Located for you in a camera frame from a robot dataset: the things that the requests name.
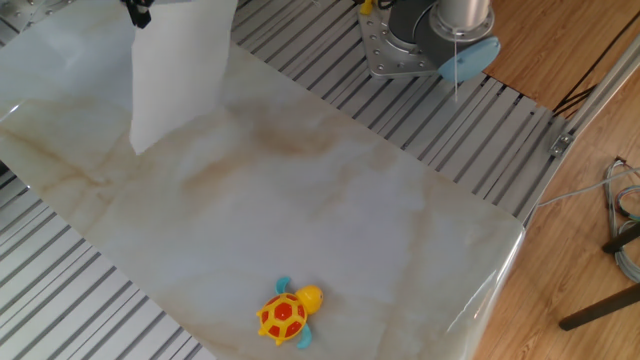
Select dark wooden chair leg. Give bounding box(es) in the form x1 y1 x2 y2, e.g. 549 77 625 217
601 223 640 254
558 283 640 332

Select bolted silver corner plate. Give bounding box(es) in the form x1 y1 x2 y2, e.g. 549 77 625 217
0 0 76 32

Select metal corner bracket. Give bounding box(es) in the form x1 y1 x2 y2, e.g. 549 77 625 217
549 132 575 157

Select marble pattern table mat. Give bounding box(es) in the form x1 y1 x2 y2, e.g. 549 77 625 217
0 0 526 360

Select white zip tie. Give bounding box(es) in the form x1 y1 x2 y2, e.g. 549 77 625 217
452 32 461 103

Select black floor cables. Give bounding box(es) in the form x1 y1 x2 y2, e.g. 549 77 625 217
552 9 640 120

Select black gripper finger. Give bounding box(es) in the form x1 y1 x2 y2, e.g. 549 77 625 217
121 0 141 27
136 0 153 30

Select white paper sheet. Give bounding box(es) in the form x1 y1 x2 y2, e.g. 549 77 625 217
128 0 239 156

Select yellow orange toy turtle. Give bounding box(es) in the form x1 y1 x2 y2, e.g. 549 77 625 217
255 276 325 350

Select coiled multicolour cable bundle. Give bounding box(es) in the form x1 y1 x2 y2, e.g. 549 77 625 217
603 157 640 284

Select grey floor cable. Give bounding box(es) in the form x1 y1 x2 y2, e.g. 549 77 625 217
537 167 640 209

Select aluminium frame rail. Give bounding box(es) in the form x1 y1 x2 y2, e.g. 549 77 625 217
519 34 640 226

